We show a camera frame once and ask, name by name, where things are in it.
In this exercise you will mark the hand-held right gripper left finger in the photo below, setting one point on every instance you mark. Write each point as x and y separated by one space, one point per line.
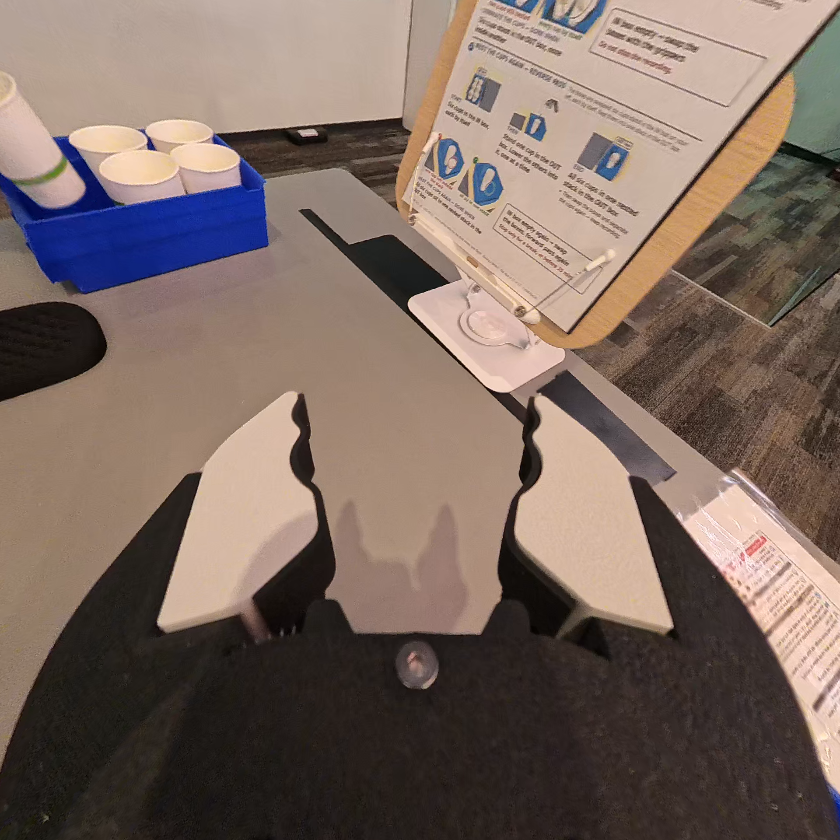
243 525

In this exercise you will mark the paper sheet in plastic sleeve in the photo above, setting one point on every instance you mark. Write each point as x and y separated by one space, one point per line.
774 590

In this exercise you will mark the white green-banded paper cup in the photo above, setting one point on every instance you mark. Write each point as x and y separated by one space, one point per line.
108 141
180 133
33 151
207 167
141 177

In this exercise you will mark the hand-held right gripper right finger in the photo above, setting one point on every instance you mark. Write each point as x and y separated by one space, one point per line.
584 525

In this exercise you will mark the black device with red label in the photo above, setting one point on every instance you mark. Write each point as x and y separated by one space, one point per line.
307 136

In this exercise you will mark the printed instruction sheet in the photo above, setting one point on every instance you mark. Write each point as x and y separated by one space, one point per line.
590 98

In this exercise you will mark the blue plastic bin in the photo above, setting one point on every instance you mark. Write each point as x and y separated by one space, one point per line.
164 243

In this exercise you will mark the glass partition panel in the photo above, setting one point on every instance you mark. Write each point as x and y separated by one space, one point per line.
807 197

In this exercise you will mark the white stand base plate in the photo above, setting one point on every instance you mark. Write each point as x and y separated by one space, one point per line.
512 367

